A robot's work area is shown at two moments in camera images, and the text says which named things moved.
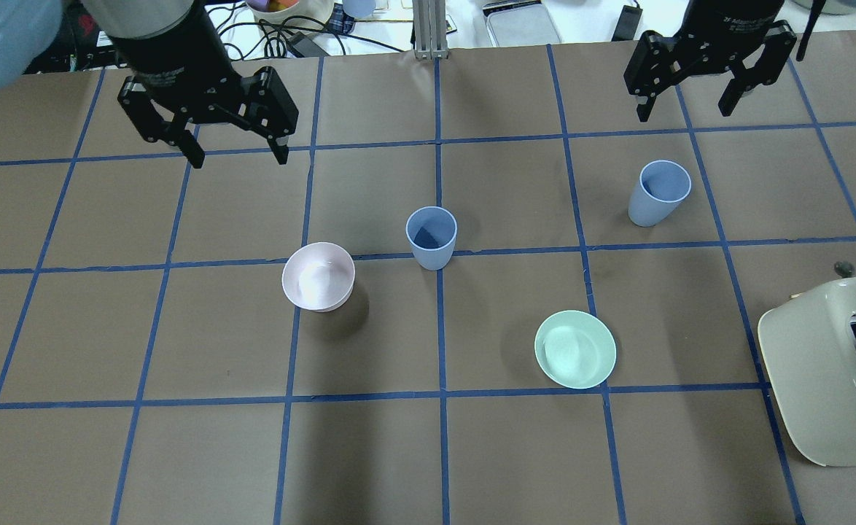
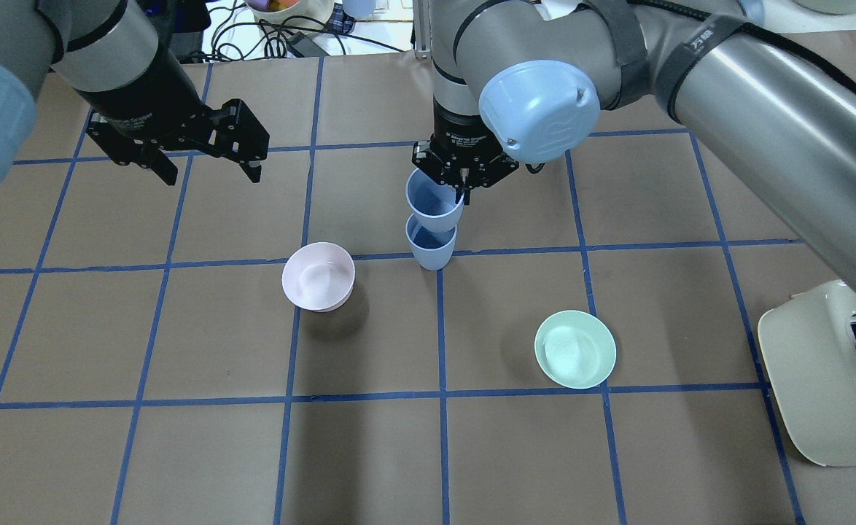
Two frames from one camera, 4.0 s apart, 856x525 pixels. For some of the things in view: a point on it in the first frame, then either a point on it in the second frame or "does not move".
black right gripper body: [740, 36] to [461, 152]
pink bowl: [318, 276] does not move
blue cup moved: [661, 187] to [433, 204]
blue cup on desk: [359, 9] does not move
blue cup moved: [432, 232] does not move
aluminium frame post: [430, 33] does not move
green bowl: [574, 349] does not move
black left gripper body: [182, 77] to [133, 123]
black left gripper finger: [191, 149] to [160, 162]
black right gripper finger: [644, 110] to [464, 188]
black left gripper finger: [281, 152] to [254, 173]
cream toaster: [830, 355] does not move
